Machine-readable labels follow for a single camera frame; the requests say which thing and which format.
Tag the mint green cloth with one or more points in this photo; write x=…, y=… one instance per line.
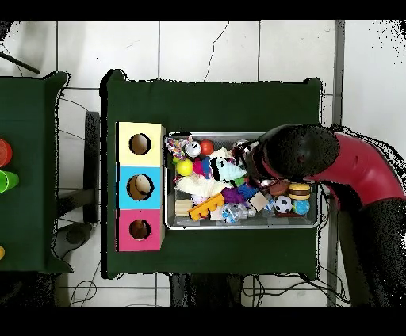
x=229, y=171

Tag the colourful polka-dot cloth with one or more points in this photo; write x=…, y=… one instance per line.
x=175, y=146

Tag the orange plastic tray block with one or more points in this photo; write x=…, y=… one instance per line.
x=206, y=206

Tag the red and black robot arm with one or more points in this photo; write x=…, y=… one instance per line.
x=355, y=168

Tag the wooden box with three holes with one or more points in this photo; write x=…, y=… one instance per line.
x=155, y=174

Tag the cream waffle cloth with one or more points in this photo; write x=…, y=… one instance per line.
x=200, y=184

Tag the yellow ball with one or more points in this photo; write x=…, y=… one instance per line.
x=184, y=167

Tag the red-orange ball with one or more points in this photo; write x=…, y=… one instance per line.
x=207, y=147

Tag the crushed silver can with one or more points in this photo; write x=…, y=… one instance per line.
x=193, y=149

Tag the green cloth table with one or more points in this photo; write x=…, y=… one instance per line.
x=190, y=108
x=32, y=190

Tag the brown wooden cube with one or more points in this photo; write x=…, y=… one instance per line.
x=258, y=201

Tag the brown toy football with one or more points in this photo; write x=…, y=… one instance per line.
x=278, y=188

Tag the small soccer ball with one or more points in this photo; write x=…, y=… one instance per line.
x=283, y=204

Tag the toy burger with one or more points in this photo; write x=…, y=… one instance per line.
x=299, y=191

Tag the black floor stand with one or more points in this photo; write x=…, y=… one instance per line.
x=92, y=158

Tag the green cup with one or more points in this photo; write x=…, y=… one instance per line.
x=6, y=180

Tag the red round cap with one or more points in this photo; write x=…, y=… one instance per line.
x=4, y=153

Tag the black rod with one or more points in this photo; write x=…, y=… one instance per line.
x=19, y=63

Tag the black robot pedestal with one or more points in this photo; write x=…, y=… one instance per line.
x=209, y=291

